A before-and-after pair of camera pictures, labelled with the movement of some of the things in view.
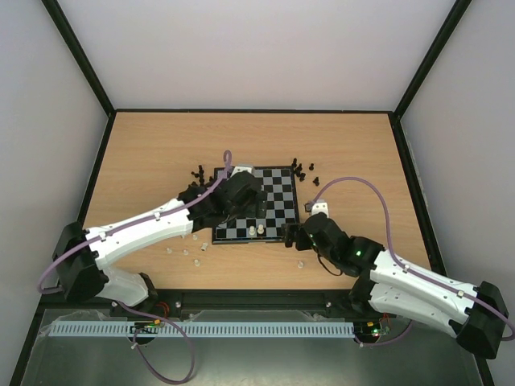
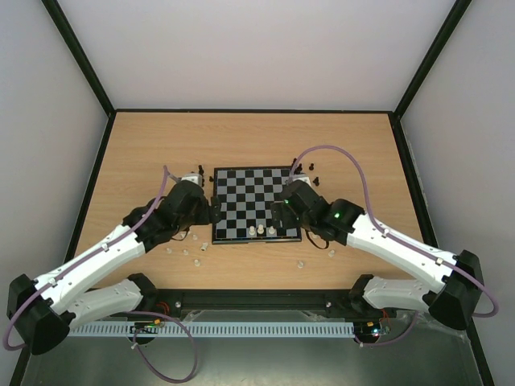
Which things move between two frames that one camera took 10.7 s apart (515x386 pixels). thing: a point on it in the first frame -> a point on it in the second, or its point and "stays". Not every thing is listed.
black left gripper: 253,208 -> 205,217
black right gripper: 300,237 -> 284,213
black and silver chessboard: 278,182 stays
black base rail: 187,301 stays
